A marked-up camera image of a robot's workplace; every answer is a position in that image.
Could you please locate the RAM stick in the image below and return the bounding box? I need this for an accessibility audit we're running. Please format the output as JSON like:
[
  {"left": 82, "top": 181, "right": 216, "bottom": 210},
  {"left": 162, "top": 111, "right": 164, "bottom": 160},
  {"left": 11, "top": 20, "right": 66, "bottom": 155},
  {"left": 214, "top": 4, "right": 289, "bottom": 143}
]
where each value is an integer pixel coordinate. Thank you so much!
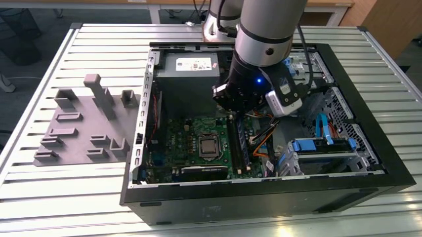
[
  {"left": 236, "top": 115, "right": 248, "bottom": 161},
  {"left": 244, "top": 118, "right": 252, "bottom": 166}
]

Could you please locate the grey power supply unit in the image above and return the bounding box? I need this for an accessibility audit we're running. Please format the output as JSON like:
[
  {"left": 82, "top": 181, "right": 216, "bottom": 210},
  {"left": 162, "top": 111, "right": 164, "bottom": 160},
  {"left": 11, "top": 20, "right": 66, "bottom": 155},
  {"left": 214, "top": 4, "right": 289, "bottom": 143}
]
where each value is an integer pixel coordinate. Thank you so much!
[{"left": 156, "top": 53, "right": 234, "bottom": 117}]

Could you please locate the blue drive carrier latch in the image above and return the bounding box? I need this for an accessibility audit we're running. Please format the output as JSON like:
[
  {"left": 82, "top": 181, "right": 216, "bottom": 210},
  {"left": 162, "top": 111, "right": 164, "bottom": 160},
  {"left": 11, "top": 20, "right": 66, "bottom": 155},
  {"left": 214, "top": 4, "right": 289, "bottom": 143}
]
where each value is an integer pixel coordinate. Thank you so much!
[{"left": 284, "top": 57, "right": 297, "bottom": 76}]

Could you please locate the CPU socket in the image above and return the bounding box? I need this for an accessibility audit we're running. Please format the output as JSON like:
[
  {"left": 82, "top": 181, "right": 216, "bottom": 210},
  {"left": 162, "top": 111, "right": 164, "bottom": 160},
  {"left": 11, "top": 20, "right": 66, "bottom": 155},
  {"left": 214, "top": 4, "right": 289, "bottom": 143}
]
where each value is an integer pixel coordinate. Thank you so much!
[{"left": 197, "top": 133, "right": 222, "bottom": 161}]

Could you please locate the silver CPU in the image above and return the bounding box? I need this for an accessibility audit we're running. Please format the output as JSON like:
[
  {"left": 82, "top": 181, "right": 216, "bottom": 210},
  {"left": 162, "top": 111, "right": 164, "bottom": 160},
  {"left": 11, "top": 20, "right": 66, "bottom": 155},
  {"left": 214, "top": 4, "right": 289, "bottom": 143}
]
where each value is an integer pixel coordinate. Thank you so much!
[{"left": 200, "top": 138, "right": 221, "bottom": 155}]

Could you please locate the silver drive cage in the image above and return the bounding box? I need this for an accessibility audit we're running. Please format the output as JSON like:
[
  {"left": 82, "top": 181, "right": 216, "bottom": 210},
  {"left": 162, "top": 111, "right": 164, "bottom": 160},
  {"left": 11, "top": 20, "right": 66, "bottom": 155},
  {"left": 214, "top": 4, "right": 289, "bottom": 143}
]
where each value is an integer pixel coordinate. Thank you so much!
[{"left": 284, "top": 49, "right": 334, "bottom": 104}]

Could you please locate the green motherboard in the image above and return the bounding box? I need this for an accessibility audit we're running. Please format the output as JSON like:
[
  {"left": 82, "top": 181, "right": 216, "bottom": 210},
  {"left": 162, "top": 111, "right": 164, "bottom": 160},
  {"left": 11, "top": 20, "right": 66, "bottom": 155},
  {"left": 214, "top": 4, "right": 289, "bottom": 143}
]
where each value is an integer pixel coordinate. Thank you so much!
[{"left": 145, "top": 115, "right": 265, "bottom": 183}]

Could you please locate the hard disk in blue carrier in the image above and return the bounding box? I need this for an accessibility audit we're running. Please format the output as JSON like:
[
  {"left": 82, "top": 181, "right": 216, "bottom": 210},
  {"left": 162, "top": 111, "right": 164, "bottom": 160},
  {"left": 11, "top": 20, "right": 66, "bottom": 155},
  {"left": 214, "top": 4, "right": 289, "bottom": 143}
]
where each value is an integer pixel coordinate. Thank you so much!
[{"left": 290, "top": 138, "right": 357, "bottom": 155}]

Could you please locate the silver disk bay cage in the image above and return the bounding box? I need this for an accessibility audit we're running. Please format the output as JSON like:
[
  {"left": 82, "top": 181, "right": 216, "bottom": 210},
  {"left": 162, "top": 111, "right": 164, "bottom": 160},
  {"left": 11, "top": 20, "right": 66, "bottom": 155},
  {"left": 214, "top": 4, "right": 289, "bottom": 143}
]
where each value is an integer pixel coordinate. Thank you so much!
[{"left": 273, "top": 138, "right": 377, "bottom": 177}]

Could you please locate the black graphics card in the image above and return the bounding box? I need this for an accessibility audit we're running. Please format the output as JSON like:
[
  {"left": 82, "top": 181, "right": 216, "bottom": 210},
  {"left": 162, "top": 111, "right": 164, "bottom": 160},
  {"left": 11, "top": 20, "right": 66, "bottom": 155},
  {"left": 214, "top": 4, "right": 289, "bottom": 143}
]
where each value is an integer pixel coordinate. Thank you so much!
[{"left": 173, "top": 165, "right": 230, "bottom": 182}]

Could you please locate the black open PC case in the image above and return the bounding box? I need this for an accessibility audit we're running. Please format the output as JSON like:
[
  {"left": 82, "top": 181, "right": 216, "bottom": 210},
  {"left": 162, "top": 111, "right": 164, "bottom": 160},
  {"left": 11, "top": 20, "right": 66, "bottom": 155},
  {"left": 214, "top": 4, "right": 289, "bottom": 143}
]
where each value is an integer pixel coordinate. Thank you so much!
[{"left": 118, "top": 41, "right": 417, "bottom": 226}]

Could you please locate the grey parts rack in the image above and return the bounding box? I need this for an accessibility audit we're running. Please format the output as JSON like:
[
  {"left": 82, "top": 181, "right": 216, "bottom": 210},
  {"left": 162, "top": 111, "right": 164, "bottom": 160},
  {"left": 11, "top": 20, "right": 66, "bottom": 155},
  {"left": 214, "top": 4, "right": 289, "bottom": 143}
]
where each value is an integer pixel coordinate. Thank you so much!
[{"left": 33, "top": 73, "right": 142, "bottom": 167}]

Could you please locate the wooden cabinet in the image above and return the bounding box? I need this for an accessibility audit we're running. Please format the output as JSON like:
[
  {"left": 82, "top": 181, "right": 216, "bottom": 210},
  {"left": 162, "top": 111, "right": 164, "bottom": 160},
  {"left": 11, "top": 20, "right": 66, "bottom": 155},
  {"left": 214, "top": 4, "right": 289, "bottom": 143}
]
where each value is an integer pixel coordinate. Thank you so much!
[{"left": 340, "top": 0, "right": 422, "bottom": 61}]

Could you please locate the black mesh bin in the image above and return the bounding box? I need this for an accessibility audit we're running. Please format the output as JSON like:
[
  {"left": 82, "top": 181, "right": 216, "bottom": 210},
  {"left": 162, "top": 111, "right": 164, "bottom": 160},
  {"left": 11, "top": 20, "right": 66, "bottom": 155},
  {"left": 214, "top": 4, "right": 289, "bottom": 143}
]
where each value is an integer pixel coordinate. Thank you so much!
[{"left": 0, "top": 7, "right": 45, "bottom": 67}]

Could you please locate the white stand foot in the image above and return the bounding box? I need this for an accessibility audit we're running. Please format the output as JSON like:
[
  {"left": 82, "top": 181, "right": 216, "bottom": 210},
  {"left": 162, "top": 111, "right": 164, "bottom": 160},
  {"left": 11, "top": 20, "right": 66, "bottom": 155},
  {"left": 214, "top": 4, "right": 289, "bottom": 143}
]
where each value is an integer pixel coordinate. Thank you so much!
[{"left": 0, "top": 71, "right": 17, "bottom": 94}]

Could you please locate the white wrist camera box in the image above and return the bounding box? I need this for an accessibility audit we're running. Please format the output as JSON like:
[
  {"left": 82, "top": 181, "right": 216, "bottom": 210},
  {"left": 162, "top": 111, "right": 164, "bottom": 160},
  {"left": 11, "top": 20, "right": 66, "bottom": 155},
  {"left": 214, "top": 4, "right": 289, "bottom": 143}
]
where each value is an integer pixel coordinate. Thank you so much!
[{"left": 265, "top": 69, "right": 305, "bottom": 117}]

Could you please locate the black cable bundle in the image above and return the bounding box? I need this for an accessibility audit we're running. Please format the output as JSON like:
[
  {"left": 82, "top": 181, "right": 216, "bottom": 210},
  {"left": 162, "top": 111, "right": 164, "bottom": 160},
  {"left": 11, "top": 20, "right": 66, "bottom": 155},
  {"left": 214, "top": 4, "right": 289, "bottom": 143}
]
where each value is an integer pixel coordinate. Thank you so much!
[{"left": 250, "top": 87, "right": 330, "bottom": 144}]

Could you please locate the orange wire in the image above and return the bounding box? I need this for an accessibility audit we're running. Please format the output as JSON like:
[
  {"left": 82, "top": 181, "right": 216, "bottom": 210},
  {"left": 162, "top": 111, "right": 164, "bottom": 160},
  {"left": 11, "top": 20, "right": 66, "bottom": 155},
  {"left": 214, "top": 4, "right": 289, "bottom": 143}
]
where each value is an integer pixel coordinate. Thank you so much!
[{"left": 253, "top": 142, "right": 274, "bottom": 158}]

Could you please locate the black camera cable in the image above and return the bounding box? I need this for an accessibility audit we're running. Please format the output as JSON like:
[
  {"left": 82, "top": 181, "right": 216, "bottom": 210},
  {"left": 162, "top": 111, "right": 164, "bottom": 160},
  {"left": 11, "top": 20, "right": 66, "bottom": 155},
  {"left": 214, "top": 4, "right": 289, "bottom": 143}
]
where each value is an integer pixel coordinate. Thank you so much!
[{"left": 296, "top": 23, "right": 317, "bottom": 84}]

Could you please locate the blue flat data cable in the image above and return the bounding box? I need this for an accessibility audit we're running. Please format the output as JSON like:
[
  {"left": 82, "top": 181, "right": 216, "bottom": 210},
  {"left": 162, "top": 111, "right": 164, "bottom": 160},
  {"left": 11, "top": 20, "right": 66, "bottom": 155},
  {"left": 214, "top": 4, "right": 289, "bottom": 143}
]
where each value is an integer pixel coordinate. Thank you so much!
[{"left": 316, "top": 113, "right": 334, "bottom": 145}]

